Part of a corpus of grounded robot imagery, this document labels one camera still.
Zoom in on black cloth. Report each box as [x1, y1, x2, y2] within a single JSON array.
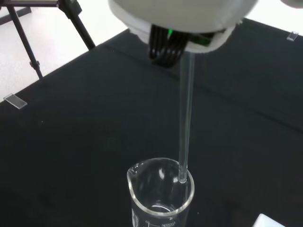
[[0, 17, 303, 227]]

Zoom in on clear glass beaker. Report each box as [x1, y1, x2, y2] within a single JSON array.
[[126, 157, 196, 227]]

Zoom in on white test tube rack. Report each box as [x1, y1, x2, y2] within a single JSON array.
[[252, 213, 286, 227]]

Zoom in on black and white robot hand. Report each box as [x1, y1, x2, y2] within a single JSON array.
[[107, 0, 258, 69]]

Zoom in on black camera tripod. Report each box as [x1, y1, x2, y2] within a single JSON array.
[[0, 0, 97, 80]]

